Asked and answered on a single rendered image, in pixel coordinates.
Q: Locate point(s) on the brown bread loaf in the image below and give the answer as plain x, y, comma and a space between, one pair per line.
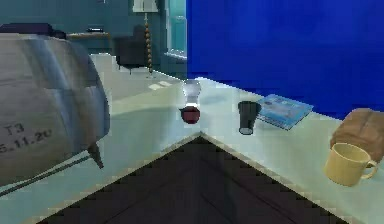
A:
363, 130

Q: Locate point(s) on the dark sofa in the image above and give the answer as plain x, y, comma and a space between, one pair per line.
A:
31, 29

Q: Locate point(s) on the cream mug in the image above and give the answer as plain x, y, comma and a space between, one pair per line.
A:
346, 163

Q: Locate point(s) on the dark armchair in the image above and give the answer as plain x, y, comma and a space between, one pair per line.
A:
131, 50

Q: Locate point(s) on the blue book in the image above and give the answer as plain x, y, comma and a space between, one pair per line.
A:
283, 110

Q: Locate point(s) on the dark wooden side table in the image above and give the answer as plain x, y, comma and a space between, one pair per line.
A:
89, 40

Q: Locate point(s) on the floor lamp with beaded pole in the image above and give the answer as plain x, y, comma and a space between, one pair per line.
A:
147, 36

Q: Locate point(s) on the black cup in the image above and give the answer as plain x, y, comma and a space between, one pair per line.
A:
248, 116

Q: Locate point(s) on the window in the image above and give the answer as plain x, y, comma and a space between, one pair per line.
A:
177, 28

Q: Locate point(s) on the black flat device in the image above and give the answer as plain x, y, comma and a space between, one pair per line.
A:
95, 29

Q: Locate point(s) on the clear wineglass with red base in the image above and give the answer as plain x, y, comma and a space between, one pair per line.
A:
190, 100

